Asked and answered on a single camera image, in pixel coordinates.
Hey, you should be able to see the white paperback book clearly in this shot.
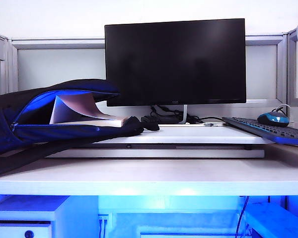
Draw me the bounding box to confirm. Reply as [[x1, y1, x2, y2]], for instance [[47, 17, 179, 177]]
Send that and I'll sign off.
[[49, 92, 129, 128]]

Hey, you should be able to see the dark blue backpack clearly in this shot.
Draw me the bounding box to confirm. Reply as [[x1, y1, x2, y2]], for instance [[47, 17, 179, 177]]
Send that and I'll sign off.
[[0, 78, 161, 179]]

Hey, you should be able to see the white desk riser platform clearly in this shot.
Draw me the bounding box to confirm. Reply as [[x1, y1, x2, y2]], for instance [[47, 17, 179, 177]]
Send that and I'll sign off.
[[45, 124, 274, 159]]

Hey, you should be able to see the white box under desk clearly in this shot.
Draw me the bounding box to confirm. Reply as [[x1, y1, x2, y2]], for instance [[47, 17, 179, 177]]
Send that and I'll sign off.
[[243, 202, 298, 238]]

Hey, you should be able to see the black power adapter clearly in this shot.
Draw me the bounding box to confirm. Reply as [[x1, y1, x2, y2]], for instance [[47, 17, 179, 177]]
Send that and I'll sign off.
[[141, 115, 181, 124]]

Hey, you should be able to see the white monitor stand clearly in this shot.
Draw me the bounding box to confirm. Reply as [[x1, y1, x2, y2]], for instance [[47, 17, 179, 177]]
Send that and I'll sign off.
[[161, 104, 225, 127]]

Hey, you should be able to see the black computer monitor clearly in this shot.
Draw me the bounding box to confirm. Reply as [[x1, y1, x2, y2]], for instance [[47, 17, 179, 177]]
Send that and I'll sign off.
[[104, 18, 247, 107]]

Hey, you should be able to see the grey back partition panel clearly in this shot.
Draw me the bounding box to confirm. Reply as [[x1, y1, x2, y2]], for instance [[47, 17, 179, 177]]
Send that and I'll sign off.
[[11, 34, 289, 105]]

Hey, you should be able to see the blue and black mouse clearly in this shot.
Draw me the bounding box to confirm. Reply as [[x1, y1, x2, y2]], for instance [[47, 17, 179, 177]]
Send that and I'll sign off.
[[257, 111, 290, 128]]

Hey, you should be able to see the black and blue keyboard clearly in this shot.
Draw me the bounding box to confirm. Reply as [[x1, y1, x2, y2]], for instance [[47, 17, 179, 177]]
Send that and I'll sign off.
[[221, 116, 298, 147]]

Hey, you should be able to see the white drawer cabinet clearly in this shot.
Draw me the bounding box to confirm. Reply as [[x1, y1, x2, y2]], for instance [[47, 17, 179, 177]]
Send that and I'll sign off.
[[0, 195, 99, 238]]

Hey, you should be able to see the black monitor cable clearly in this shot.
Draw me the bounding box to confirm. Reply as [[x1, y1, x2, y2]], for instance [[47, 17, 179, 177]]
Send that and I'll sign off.
[[150, 105, 225, 124]]

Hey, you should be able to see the dark cable under desk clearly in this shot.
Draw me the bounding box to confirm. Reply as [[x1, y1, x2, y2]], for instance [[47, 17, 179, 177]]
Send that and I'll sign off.
[[234, 195, 250, 238]]

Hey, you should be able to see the mouse cable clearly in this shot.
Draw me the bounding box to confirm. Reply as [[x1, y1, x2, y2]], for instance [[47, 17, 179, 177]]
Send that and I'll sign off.
[[271, 104, 292, 115]]

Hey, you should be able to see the grey side partition with cable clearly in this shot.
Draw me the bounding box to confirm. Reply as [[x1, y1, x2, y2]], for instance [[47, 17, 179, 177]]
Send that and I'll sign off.
[[287, 21, 298, 108]]

